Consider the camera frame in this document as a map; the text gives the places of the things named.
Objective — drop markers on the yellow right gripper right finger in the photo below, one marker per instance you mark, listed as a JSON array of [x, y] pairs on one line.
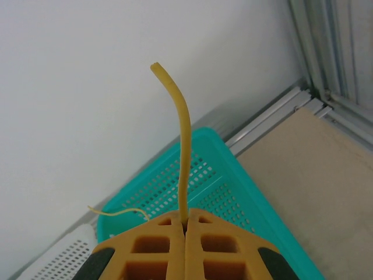
[[192, 262]]

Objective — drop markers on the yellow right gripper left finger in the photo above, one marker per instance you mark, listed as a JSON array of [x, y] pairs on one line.
[[151, 262]]

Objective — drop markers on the white perforated plastic basket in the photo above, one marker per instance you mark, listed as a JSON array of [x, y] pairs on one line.
[[58, 262]]

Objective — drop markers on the teal perforated plastic basket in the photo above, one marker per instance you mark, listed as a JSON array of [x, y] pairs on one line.
[[245, 178]]

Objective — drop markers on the aluminium table frame rail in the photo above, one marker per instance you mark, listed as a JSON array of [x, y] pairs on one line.
[[271, 122]]

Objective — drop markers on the aluminium vertical frame post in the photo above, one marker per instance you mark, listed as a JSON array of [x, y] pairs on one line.
[[320, 58]]

